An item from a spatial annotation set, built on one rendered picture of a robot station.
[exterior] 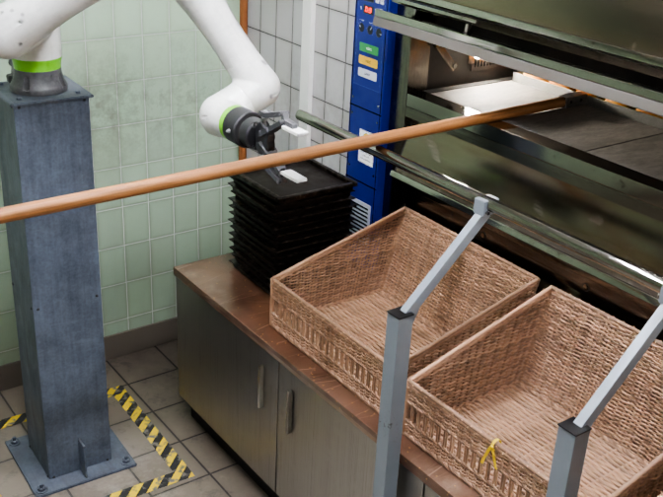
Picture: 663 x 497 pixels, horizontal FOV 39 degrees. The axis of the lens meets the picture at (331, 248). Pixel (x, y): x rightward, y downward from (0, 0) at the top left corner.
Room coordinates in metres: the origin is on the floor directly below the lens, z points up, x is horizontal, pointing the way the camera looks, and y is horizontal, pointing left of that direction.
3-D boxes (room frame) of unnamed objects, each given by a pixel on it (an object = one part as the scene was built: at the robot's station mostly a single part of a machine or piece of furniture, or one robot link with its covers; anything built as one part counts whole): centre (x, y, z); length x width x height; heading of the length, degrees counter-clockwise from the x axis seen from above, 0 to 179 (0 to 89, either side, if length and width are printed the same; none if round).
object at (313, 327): (2.26, -0.19, 0.72); 0.56 x 0.49 x 0.28; 36
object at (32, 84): (2.50, 0.83, 1.23); 0.26 x 0.15 x 0.06; 35
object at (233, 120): (2.24, 0.23, 1.19); 0.12 x 0.06 x 0.09; 128
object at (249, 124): (2.18, 0.18, 1.19); 0.09 x 0.07 x 0.08; 38
